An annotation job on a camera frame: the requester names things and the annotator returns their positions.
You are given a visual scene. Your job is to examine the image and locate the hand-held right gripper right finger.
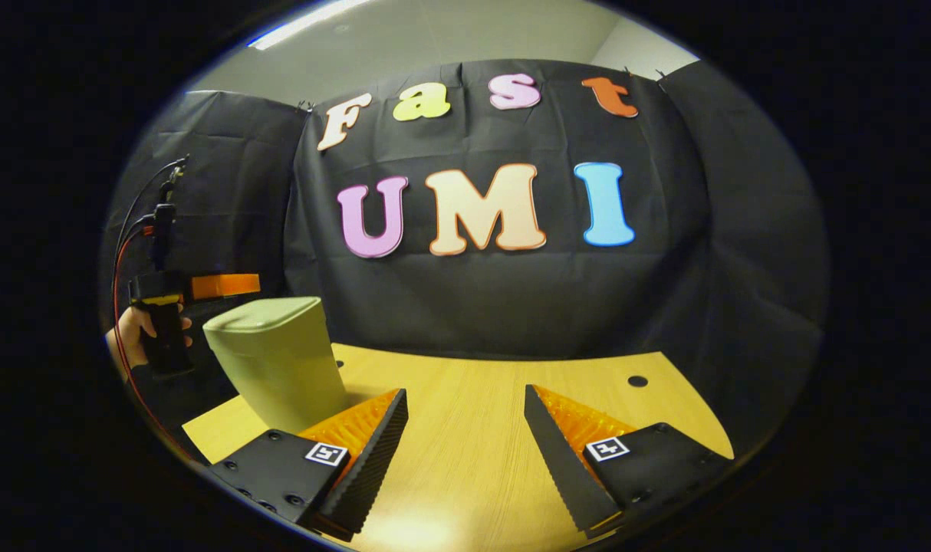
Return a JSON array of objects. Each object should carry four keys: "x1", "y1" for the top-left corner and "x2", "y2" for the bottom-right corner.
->
[{"x1": 524, "y1": 385, "x2": 732, "y2": 539}]

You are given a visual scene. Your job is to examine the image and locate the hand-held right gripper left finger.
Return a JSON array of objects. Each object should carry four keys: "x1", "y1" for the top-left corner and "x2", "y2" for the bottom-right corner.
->
[{"x1": 211, "y1": 389, "x2": 410, "y2": 540}]

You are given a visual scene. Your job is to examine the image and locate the pale green desktop garbage bin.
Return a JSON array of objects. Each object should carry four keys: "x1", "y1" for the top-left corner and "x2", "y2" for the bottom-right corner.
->
[{"x1": 202, "y1": 297, "x2": 349, "y2": 435}]

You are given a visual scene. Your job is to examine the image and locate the wooden desktop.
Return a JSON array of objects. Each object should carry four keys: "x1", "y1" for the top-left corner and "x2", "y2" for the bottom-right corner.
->
[{"x1": 182, "y1": 343, "x2": 735, "y2": 552}]

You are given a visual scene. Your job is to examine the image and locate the black backdrop cloth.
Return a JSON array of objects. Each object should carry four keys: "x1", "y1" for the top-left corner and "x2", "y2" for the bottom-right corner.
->
[{"x1": 100, "y1": 59, "x2": 831, "y2": 461}]

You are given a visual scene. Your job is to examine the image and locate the red cable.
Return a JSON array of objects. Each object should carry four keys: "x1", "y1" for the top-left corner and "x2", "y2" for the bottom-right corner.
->
[{"x1": 110, "y1": 222, "x2": 179, "y2": 455}]

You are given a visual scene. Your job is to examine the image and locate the black cable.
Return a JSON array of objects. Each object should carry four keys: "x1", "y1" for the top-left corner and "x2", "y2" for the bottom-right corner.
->
[{"x1": 116, "y1": 156, "x2": 191, "y2": 250}]

